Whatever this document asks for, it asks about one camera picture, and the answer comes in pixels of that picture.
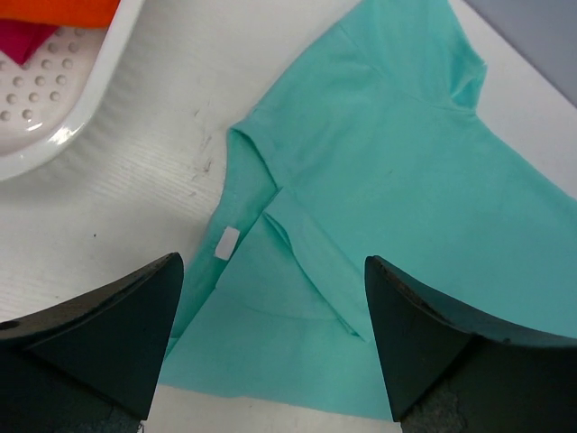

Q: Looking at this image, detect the teal t shirt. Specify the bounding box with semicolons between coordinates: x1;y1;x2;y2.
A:
160;1;576;419

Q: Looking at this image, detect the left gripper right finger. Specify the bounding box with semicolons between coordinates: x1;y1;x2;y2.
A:
364;256;576;432

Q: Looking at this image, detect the white plastic basket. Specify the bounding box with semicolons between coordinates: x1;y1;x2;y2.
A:
1;1;143;180

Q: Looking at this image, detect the orange t shirt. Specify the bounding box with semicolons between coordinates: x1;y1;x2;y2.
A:
0;0;120;28

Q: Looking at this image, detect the magenta t shirt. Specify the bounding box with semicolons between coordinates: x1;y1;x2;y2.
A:
0;20;59;66

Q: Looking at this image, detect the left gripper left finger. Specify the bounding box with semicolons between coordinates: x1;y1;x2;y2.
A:
1;253;184;432

